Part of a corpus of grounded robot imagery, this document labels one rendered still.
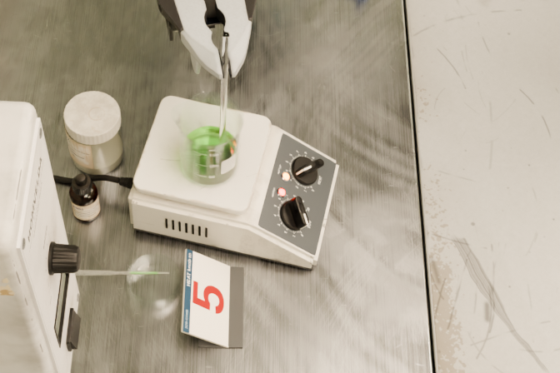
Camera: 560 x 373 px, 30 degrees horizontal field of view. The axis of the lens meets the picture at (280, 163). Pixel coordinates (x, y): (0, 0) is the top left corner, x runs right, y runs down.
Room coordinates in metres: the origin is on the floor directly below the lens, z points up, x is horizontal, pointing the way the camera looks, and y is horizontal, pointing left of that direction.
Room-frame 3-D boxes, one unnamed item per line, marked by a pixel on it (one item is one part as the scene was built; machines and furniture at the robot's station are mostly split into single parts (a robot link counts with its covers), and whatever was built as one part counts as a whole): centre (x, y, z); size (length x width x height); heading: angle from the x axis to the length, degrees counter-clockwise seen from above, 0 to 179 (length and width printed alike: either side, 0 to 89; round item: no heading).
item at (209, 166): (0.56, 0.07, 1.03); 0.07 x 0.06 x 0.08; 88
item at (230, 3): (0.60, 0.05, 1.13); 0.09 x 0.03 x 0.06; 20
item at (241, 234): (0.58, 0.05, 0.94); 0.22 x 0.13 x 0.08; 83
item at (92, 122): (0.61, 0.20, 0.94); 0.06 x 0.06 x 0.08
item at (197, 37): (0.59, 0.09, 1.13); 0.09 x 0.03 x 0.06; 18
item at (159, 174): (0.58, 0.08, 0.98); 0.12 x 0.12 x 0.01; 83
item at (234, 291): (0.45, 0.05, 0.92); 0.09 x 0.06 x 0.04; 6
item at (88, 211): (0.54, 0.20, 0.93); 0.03 x 0.03 x 0.07
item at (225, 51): (0.56, 0.06, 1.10); 0.01 x 0.01 x 0.20
